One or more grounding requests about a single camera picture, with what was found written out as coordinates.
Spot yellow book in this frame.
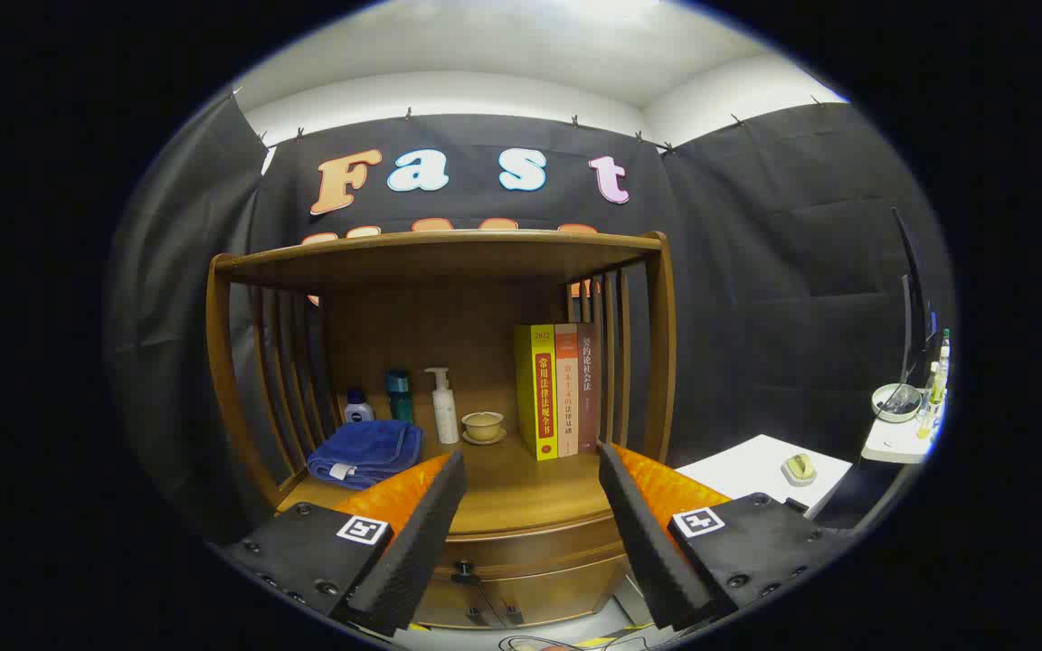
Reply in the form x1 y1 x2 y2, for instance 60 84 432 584
514 324 560 461

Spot grey bowl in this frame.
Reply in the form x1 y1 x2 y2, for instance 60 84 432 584
872 383 924 423

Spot wooden drawer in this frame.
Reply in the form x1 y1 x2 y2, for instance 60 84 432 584
412 532 632 630

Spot white side cabinet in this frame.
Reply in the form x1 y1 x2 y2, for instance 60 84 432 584
677 434 854 521

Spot orange and cream book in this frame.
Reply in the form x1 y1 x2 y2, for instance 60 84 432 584
554 323 581 458

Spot blue towel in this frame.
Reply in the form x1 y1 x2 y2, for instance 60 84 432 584
307 420 424 491

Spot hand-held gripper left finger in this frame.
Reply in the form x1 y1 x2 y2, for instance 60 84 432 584
218 449 469 638

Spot wooden countertop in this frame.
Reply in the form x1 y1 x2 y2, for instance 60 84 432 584
279 389 658 543

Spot white pump bottle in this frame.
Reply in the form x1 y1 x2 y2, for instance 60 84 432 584
424 366 460 445

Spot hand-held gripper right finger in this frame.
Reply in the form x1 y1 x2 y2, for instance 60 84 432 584
598 441 857 632

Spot black cables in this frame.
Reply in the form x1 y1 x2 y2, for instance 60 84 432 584
498 633 649 651

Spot white desk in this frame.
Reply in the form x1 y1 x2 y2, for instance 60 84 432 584
861 398 943 465

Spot brown book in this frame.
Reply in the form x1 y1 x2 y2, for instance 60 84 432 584
576 323 601 454

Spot wooden cabinet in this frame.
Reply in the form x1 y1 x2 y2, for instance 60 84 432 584
206 229 677 631

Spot teal bottle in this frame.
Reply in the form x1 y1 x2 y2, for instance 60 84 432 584
384 369 416 424

